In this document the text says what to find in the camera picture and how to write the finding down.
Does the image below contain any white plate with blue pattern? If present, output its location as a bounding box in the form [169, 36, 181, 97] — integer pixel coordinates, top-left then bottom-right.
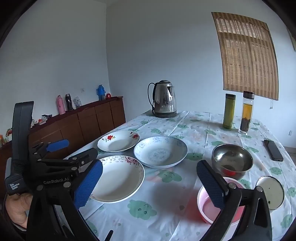
[134, 136, 188, 169]

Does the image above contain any white plate with pink floral rim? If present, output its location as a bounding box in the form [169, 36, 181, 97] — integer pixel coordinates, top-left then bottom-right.
[89, 155, 145, 204]

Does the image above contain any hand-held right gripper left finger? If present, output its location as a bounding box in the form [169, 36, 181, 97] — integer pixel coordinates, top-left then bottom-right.
[25, 159, 103, 241]

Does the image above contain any white enamel bowl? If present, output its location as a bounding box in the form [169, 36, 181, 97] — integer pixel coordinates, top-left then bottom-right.
[255, 176, 285, 210]

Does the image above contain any green thermos bottle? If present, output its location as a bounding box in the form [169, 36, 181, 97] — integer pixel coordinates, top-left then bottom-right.
[223, 93, 236, 129]

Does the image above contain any pink thermos flask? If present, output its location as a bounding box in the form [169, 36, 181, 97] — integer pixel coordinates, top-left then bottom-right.
[56, 95, 66, 115]

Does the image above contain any stainless steel electric kettle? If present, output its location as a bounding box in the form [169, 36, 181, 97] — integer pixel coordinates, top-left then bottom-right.
[147, 80, 178, 113]

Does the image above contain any small colourful clutter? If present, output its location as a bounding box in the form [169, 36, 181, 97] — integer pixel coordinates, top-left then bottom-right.
[32, 114, 53, 127]

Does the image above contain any framed wall panel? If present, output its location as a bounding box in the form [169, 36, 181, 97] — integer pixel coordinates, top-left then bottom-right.
[287, 29, 296, 51]

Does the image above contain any black smartphone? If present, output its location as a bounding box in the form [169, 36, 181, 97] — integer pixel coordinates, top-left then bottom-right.
[263, 139, 284, 162]

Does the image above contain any brown wooden sideboard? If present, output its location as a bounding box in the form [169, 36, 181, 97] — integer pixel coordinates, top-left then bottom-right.
[0, 95, 126, 186]

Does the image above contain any blue water bottle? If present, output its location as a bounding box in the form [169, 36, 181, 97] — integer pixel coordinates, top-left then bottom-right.
[96, 85, 106, 101]

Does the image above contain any person's left hand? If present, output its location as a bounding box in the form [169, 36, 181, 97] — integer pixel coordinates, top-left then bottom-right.
[5, 193, 34, 230]

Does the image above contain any pink plastic bowl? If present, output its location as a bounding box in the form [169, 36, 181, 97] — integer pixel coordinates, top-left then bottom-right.
[197, 177, 246, 225]

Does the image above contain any glass tea bottle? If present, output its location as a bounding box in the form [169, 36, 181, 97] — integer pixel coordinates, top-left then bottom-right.
[238, 91, 255, 135]

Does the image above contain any white tablecloth with green clouds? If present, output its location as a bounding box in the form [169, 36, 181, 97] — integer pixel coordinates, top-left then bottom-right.
[54, 110, 296, 241]

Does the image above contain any black thermos flask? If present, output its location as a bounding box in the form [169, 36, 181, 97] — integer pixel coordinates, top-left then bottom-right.
[65, 94, 74, 111]

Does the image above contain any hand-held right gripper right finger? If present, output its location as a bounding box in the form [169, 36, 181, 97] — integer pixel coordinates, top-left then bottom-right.
[196, 160, 273, 241]

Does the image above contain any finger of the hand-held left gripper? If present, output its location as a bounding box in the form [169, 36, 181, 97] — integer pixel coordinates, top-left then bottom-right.
[30, 139, 70, 160]
[42, 148, 99, 173]

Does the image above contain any bamboo window blind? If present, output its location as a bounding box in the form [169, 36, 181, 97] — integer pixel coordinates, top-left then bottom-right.
[211, 12, 279, 101]

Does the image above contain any black kettle base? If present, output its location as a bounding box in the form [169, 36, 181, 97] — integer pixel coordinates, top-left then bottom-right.
[152, 111, 178, 118]

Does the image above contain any white plate with red flowers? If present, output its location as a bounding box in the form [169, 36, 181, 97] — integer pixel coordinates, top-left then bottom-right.
[97, 130, 140, 153]

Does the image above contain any stainless steel bowl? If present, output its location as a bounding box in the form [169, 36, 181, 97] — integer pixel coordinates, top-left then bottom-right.
[212, 144, 253, 181]

